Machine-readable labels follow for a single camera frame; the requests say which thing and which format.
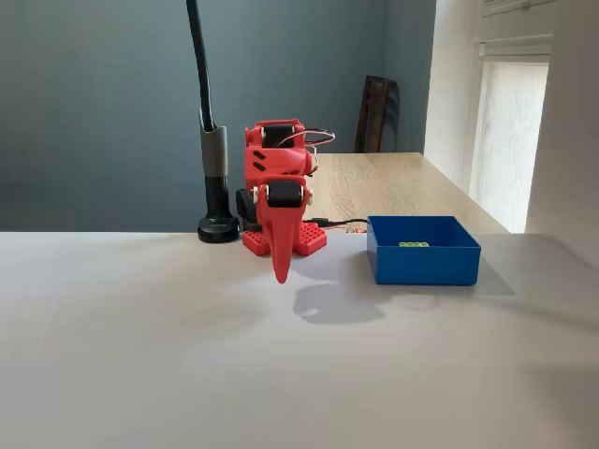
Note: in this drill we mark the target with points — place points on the white window blind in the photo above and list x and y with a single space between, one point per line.
510 140

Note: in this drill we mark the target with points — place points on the light wooden table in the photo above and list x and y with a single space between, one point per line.
388 187

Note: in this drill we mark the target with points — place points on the grey sleeve on stand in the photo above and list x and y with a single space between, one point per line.
214 149

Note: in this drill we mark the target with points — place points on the black gooseneck stand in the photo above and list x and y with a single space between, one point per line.
215 206

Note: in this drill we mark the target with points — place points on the green lego brick stack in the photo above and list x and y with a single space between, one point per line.
413 244

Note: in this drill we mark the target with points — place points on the red robot arm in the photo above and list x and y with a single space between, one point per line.
276 161

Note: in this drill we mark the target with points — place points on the blue plastic bin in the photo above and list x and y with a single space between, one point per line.
423 264

